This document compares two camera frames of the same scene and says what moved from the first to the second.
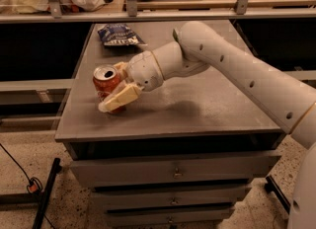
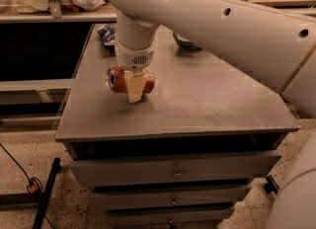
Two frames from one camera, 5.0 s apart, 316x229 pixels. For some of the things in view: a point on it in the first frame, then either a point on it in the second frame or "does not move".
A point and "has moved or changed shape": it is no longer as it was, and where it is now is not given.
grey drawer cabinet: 183,155 does not move
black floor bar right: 272,187 does not move
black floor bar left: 39,216 does not move
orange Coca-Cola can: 104,77 has moved or changed shape
